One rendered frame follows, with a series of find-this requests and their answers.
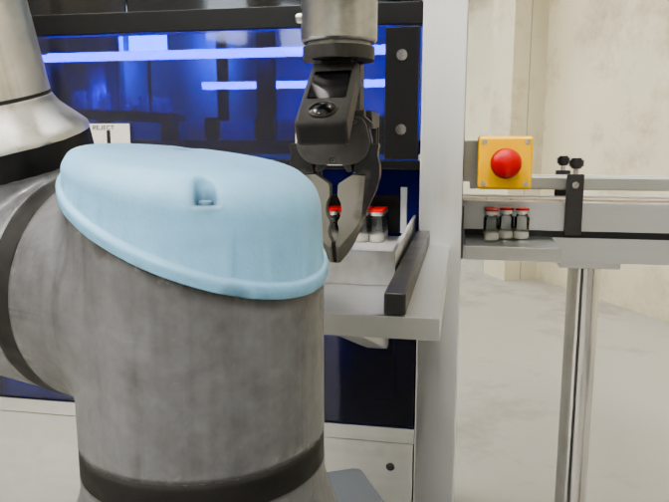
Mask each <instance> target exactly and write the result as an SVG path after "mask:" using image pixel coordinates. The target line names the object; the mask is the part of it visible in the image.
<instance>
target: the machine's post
mask: <svg viewBox="0 0 669 502"><path fill-rule="evenodd" d="M468 14H469V0H423V31H422V80H421V129H420V177H419V226H418V230H424V231H430V244H429V245H450V262H449V270H448V278H447V286H446V294H445V302H444V310H443V318H442V325H441V333H440V340H439V341H422V340H416V372H415V420H414V469H413V502H453V496H454V464H455V431H456V399H457V368H458V335H459V303H460V271H461V239H462V206H463V174H464V142H465V111H466V78H467V46H468Z"/></svg>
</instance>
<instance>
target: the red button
mask: <svg viewBox="0 0 669 502"><path fill-rule="evenodd" d="M521 167H522V159H521V157H520V155H519V154H518V153H517V152H516V151H515V150H513V149H511V148H502V149H499V150H497V151H496V152H495V153H494V154H493V156H492V158H491V169H492V171H493V172H494V173H495V174H496V175H497V176H498V177H500V178H505V179H507V178H512V177H514V176H515V175H517V174H518V173H519V171H520V170H521Z"/></svg>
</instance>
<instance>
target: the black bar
mask: <svg viewBox="0 0 669 502"><path fill-rule="evenodd" d="M429 244H430V231H424V230H417V232H416V233H415V235H414V237H413V239H412V241H411V243H410V245H409V247H408V249H407V250H406V252H405V254H404V256H403V258H402V260H401V262H400V264H399V266H398V268H397V269H396V271H395V273H394V275H393V277H392V279H391V281H390V283H389V285H388V287H387V288H386V290H385V292H384V307H383V313H384V315H393V316H404V315H405V314H406V311H407V308H408V305H409V302H410V299H411V296H412V293H413V291H414V288H415V285H416V282H417V279H418V276H419V273H420V270H421V267H422V264H423V261H424V258H425V255H426V252H427V250H428V247H429Z"/></svg>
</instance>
